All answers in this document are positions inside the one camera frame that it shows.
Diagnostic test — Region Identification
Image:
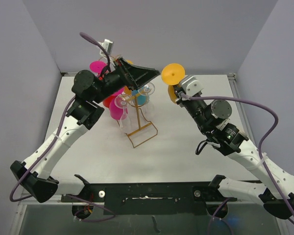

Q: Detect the purple cable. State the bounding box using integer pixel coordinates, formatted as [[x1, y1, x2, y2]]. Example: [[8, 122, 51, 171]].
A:
[[181, 95, 294, 235], [9, 32, 116, 222]]

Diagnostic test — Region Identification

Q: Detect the red plastic wine glass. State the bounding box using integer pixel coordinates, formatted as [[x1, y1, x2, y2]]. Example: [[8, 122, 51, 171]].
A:
[[102, 96, 114, 108]]

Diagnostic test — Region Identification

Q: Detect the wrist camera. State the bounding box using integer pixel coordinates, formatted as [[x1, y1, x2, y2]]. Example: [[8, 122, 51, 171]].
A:
[[179, 75, 203, 96], [99, 39, 114, 58]]

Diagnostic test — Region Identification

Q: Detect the clear wine glass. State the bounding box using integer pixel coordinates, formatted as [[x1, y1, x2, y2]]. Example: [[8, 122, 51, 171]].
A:
[[115, 94, 132, 134], [138, 82, 155, 117]]

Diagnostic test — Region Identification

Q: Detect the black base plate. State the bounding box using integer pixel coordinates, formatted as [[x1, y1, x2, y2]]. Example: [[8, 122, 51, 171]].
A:
[[61, 182, 225, 215]]

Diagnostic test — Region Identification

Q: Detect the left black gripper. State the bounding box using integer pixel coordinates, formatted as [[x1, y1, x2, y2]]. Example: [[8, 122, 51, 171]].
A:
[[91, 56, 159, 104]]

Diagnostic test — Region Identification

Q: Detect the orange plastic wine glass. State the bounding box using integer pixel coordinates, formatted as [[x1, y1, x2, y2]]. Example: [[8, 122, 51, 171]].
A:
[[161, 63, 185, 104], [123, 60, 133, 95]]

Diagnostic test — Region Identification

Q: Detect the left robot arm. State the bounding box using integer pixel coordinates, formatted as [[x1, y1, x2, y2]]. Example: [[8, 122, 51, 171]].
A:
[[9, 57, 160, 203]]

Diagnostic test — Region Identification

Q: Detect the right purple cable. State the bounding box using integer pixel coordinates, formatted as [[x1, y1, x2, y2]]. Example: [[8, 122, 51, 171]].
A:
[[181, 95, 294, 235]]

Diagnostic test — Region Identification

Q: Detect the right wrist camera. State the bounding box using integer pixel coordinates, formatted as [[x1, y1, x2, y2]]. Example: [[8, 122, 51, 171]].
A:
[[179, 75, 203, 96]]

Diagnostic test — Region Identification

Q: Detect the gold wire wine glass rack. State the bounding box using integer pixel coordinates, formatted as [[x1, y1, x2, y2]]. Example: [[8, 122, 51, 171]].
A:
[[110, 88, 158, 148]]

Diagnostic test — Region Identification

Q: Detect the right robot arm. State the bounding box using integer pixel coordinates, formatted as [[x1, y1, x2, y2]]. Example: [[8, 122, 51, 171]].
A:
[[169, 85, 294, 220]]

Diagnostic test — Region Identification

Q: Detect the teal plastic wine glass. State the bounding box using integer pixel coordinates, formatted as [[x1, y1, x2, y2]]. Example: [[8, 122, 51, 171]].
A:
[[131, 90, 149, 106]]

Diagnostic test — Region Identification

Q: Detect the pink plastic wine glass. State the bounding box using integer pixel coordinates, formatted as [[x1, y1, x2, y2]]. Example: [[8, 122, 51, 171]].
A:
[[89, 60, 107, 73], [109, 92, 127, 120]]

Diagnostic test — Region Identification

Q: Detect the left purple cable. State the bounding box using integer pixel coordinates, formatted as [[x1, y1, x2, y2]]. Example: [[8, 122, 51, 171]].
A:
[[9, 32, 116, 222]]

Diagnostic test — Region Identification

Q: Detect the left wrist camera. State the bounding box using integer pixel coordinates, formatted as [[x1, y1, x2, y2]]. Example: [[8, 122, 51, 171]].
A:
[[99, 39, 114, 58]]

